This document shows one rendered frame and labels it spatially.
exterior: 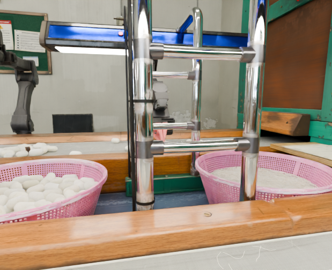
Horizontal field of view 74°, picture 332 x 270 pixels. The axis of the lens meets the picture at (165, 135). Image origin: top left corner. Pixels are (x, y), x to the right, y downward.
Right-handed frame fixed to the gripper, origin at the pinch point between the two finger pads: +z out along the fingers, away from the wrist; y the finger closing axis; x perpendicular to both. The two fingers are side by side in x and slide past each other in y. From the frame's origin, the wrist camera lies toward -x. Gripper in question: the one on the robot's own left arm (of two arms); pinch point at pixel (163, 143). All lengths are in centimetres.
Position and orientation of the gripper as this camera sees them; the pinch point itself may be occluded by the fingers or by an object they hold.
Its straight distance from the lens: 73.7
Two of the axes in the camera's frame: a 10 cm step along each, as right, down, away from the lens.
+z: 1.5, 7.5, -6.4
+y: 9.8, -0.3, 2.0
